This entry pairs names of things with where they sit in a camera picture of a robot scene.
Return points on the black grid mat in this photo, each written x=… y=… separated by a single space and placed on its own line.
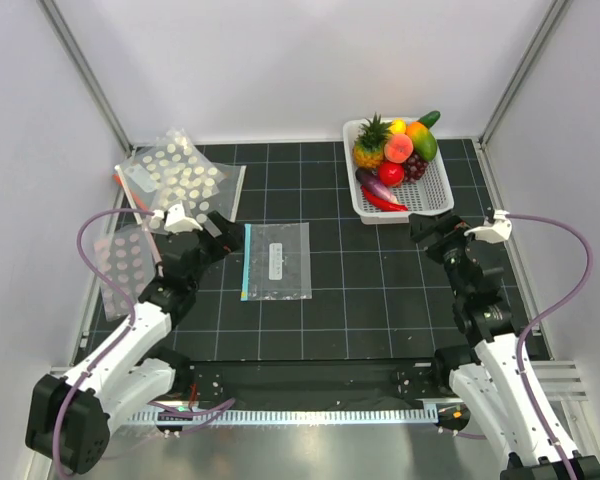
x=375 y=294

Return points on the toy peach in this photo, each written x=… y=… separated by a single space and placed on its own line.
x=398 y=148

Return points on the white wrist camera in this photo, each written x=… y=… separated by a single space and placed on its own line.
x=496 y=228
x=173 y=220

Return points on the toy red apple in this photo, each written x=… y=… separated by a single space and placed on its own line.
x=391 y=174

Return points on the white-dotted zip bag stack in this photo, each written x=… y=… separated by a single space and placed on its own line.
x=171 y=170

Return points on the slotted white cable duct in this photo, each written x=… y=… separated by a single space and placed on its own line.
x=152 y=416

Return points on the toy pineapple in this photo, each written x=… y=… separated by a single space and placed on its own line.
x=368 y=150

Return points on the white plastic basket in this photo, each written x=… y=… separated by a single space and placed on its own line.
x=429 y=196

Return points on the clear blue-zipper zip bag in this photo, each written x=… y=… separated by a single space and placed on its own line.
x=277 y=263

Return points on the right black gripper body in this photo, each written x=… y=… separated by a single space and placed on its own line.
x=452 y=227

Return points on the toy red chili pepper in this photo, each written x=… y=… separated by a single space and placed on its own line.
x=382 y=204

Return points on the toy mango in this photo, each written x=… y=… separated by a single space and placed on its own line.
x=424 y=143

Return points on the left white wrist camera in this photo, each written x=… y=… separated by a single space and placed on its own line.
x=173 y=220

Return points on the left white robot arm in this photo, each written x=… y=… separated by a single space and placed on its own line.
x=72 y=417

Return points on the toy green cucumber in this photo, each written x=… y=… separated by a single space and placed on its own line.
x=430 y=118

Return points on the toy yellow lemon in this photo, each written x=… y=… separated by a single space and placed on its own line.
x=398 y=126

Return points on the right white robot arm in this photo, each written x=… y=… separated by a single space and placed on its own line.
x=493 y=374

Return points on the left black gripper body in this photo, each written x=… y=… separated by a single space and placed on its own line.
x=215 y=248

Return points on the toy purple grapes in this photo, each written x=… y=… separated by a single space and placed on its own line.
x=414 y=168

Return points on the toy purple eggplant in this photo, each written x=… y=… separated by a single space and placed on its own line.
x=374 y=185

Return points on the pink-dotted zip bag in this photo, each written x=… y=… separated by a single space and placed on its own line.
x=125 y=258

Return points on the clear white-dotted zip bag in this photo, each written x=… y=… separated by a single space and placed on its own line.
x=226 y=200

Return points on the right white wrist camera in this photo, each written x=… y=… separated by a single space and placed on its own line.
x=496 y=228

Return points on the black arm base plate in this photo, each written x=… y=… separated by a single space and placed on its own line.
x=313 y=385

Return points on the orange-zipper zip bag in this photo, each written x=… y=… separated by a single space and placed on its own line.
x=131 y=201

